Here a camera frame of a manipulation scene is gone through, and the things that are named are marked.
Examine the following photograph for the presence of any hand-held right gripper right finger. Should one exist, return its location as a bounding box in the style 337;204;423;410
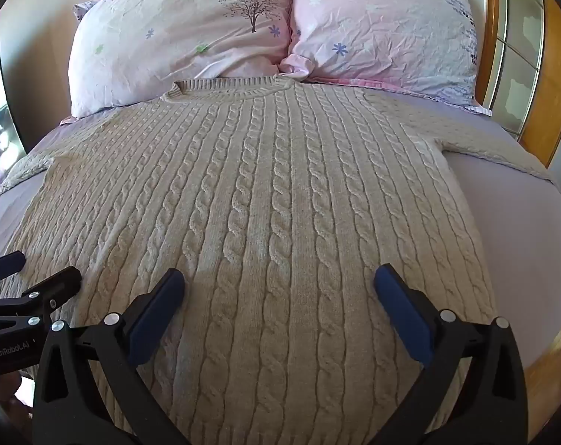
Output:
373;264;528;445

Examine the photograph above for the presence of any pink pillow with tree print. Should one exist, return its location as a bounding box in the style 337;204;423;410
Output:
68;0;294;119

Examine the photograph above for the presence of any beige cable-knit sweater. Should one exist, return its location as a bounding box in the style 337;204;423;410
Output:
0;75;556;445

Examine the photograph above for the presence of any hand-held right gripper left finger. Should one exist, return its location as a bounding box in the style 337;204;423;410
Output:
32;268;191;445

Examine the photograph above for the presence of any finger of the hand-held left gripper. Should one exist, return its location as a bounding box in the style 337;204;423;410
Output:
0;266;83;330
0;251;26;288

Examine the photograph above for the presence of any wooden headboard with glass panels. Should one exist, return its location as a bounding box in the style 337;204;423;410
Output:
475;0;561;385

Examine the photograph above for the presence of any pink pillow with flower print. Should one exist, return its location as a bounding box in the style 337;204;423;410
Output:
279;0;493;116

